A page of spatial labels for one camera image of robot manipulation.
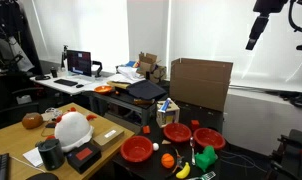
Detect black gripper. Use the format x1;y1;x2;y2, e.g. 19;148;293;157
245;0;290;51

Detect orange basketball toy ball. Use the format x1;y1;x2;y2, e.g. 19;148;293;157
160;153;176;169

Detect red plastic bowl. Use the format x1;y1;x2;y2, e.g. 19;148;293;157
120;135;155;163
193;127;227;151
163;122;193;144

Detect orange bowl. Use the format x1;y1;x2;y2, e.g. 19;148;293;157
93;85;114;95

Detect large brown cardboard box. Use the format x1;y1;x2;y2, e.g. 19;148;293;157
169;57;234;113

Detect small open cardboard box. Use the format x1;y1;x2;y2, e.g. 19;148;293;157
136;52;168;84

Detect red cube block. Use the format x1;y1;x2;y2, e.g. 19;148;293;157
190;119;201;132

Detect Crest toothpaste tube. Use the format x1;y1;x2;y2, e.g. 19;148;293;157
158;97;172;114

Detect crayon box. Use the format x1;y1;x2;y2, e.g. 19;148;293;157
156;99;181;129

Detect dark folded cloth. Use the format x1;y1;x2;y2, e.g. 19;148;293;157
125;79;168;101

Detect black chair with red trim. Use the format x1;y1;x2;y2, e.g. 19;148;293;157
265;129;302;180

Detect stack of white papers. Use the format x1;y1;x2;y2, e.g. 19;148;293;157
105;65;146;85

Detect green plush toy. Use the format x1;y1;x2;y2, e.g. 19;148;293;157
194;145;219;173

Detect grey metal table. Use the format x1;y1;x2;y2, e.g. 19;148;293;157
82;89;159;127

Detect green white packaged strip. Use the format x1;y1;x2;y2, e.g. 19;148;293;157
185;170;217;180

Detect yellow toy banana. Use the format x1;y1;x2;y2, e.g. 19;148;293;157
175;161;191;180

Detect computer monitor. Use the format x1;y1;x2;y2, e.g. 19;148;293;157
66;49;93;77

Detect small brown cardboard box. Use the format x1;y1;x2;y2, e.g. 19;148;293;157
91;126;125;152

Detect black keyboard before monitor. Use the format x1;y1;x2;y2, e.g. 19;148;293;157
53;78;79;87

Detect black mug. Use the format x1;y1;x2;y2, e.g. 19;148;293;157
50;66;59;79

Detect white plush chicken toy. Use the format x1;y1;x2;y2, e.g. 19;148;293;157
45;106;98;153

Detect black box with red label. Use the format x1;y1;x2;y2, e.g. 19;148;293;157
65;142;103;175

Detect white office desk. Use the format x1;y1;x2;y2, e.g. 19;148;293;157
30;70;109;97

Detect black cylinder speaker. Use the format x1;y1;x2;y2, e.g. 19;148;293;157
37;138;66;171

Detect brown football toy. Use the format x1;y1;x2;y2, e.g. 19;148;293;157
21;112;44;130

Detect hanging dark coats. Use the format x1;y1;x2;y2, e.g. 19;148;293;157
0;0;44;76

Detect black office chair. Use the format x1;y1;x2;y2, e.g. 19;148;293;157
0;71;45;132

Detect white paper sheet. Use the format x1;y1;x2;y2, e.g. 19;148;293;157
22;146;45;168

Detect black mouse pad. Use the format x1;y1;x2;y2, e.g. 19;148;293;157
25;171;60;180

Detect wooden desk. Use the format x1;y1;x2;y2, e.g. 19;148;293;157
0;102;136;180

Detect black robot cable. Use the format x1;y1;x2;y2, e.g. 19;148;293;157
288;0;302;34

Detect black cable bundle on sill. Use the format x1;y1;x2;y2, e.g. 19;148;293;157
279;90;302;109

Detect thin floor cables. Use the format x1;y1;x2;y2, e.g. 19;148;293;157
219;149;259;169

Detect pliers with orange-black handles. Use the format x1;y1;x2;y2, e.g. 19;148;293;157
164;147;186;179

